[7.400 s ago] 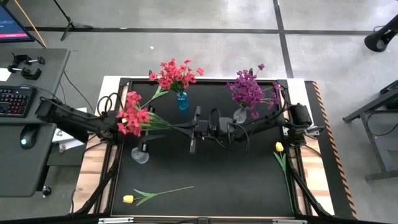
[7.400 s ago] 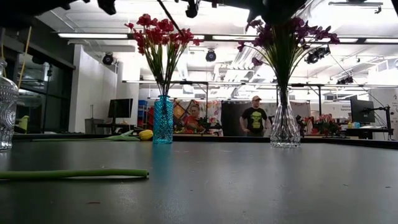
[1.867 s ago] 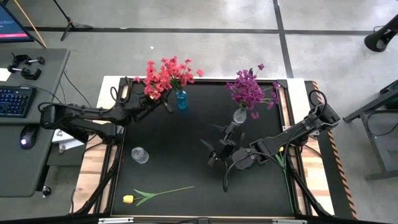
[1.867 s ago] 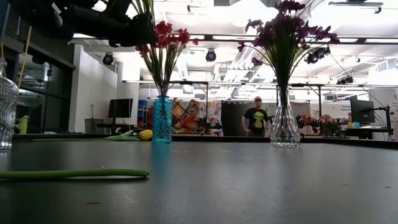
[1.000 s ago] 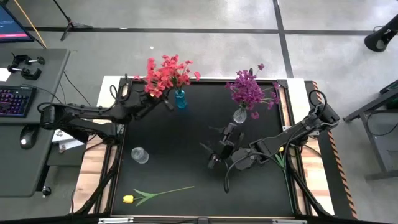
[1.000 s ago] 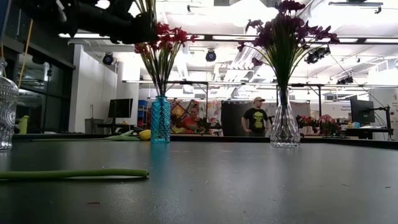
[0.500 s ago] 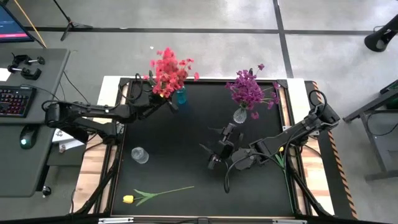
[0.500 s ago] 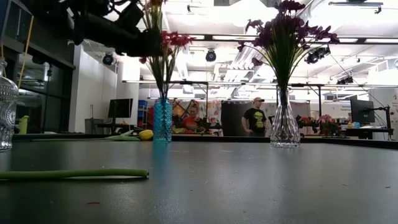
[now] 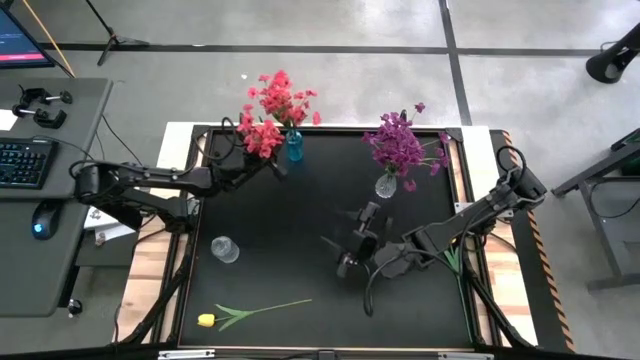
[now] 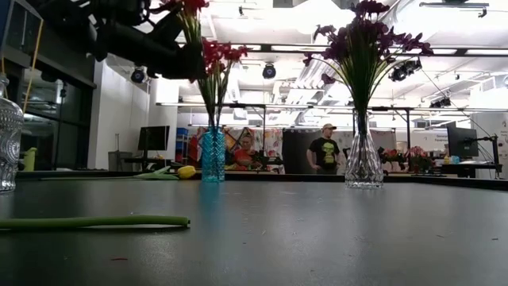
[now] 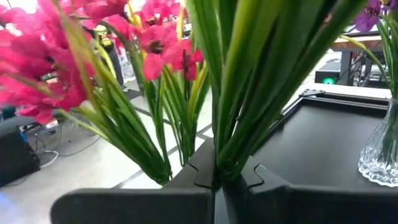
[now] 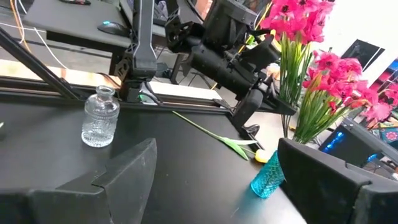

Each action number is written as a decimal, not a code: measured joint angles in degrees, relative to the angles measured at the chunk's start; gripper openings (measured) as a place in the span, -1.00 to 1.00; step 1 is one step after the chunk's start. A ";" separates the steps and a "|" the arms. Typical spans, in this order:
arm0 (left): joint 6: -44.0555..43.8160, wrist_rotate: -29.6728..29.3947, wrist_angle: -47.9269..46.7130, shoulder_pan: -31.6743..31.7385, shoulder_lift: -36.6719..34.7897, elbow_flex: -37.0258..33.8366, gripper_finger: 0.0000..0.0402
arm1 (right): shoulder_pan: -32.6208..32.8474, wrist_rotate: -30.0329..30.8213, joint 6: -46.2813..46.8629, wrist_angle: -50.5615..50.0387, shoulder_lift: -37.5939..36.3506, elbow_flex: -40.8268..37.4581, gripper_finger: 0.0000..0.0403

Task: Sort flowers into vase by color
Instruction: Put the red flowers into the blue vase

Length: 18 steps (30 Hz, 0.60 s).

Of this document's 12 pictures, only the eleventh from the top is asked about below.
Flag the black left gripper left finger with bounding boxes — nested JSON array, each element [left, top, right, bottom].
[[49, 138, 218, 224]]

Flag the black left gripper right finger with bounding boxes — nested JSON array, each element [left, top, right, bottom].
[[222, 155, 398, 224]]

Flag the purple artificial flower bunch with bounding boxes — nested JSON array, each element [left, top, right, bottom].
[[340, 0, 398, 162]]

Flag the clear conical glass vase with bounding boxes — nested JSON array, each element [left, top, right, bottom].
[[357, 98, 398, 188]]

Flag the black box with green light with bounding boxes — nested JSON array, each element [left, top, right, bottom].
[[314, 60, 342, 86]]

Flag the black equipment box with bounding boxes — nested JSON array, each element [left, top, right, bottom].
[[0, 115, 41, 188]]

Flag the person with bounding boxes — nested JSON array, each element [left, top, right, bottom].
[[93, 24, 131, 93]]

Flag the wooden workbench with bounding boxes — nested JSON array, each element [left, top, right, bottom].
[[330, 35, 384, 53]]

